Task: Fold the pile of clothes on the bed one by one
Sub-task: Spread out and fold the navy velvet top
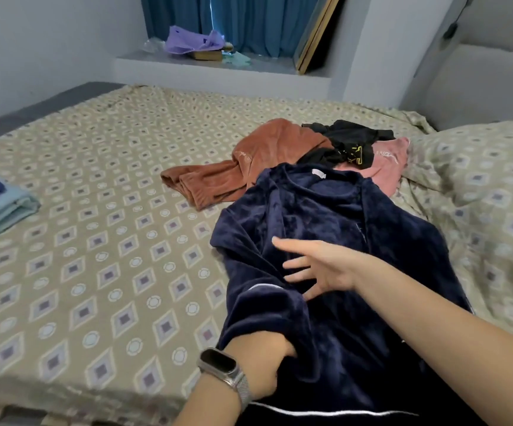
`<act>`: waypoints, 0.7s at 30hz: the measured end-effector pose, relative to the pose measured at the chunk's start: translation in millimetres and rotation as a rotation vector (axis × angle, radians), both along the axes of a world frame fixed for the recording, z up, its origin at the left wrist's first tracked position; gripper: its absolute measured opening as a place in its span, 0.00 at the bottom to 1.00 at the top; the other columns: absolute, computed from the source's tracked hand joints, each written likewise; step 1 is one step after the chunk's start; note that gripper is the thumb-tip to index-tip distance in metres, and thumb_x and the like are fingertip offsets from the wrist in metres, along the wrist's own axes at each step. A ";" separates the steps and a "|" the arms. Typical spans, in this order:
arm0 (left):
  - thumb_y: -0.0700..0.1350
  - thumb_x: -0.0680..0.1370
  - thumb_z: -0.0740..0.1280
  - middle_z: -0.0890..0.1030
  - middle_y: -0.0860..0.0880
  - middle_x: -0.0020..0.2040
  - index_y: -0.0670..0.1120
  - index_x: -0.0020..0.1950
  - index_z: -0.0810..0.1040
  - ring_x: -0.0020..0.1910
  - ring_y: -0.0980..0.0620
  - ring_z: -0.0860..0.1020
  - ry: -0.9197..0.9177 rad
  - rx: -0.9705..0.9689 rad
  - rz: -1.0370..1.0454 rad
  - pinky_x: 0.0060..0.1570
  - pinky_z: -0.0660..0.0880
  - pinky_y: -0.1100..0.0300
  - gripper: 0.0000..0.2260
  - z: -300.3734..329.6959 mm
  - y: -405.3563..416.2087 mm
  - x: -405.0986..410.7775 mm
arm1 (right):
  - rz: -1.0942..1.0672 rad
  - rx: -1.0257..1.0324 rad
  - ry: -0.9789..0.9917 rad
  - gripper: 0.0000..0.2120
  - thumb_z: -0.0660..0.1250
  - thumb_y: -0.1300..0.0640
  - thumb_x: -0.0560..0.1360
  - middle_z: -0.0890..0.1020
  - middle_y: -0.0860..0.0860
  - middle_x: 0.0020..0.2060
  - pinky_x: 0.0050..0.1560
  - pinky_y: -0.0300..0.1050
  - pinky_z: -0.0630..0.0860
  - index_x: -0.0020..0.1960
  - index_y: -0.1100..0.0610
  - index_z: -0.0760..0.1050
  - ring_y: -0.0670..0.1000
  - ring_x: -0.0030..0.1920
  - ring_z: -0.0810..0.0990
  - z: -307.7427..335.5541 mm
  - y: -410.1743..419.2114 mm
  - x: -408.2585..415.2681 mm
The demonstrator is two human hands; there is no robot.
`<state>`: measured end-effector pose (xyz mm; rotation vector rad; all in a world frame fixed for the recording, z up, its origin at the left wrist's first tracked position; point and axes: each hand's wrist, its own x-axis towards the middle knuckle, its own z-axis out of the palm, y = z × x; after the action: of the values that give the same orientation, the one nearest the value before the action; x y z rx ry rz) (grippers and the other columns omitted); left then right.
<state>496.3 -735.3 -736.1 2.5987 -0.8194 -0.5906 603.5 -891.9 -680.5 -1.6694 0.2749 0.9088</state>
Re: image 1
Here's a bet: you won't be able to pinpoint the person's left hand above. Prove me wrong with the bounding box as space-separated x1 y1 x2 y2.
223 330 298 402

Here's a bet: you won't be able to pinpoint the person's right hand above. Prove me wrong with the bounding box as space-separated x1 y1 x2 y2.
271 235 373 302

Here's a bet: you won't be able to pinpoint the navy velvet garment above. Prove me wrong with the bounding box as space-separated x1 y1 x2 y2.
209 162 488 426

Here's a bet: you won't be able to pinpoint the pink shirt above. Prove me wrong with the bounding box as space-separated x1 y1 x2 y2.
334 137 412 199

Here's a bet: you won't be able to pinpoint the black garment yellow print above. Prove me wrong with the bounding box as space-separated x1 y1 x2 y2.
296 118 396 169

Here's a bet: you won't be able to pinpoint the rust brown garment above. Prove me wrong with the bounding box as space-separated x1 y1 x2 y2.
159 118 333 212

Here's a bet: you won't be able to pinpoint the bed with patterned beige sheet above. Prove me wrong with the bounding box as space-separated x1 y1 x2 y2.
0 0 513 426

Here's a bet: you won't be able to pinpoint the light blue fleece pajama pants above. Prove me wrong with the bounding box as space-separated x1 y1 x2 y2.
0 183 41 254

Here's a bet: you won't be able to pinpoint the person's right forearm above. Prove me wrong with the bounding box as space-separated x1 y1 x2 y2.
354 257 513 426

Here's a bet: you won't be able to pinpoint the grey band wristwatch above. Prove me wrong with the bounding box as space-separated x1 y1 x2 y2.
196 347 253 414

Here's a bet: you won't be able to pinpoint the patterned beige pillow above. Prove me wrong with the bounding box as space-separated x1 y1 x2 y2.
400 120 513 347

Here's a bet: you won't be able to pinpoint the teal small item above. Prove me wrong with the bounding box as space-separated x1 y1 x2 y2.
221 51 253 69

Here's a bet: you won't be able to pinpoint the leaning wooden picture frames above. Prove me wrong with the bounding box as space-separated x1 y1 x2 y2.
292 0 344 76

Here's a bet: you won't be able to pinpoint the grey upholstered headboard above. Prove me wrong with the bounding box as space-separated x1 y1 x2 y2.
402 0 513 131

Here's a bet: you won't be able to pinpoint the blue curtain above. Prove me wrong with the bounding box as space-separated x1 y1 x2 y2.
140 0 321 59

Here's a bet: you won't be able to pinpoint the purple cloth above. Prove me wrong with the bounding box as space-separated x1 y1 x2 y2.
165 25 228 57

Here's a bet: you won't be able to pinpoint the clear plastic bag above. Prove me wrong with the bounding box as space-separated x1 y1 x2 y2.
141 38 167 57

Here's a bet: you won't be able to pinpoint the black cable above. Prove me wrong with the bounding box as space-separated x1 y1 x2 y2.
443 0 472 41

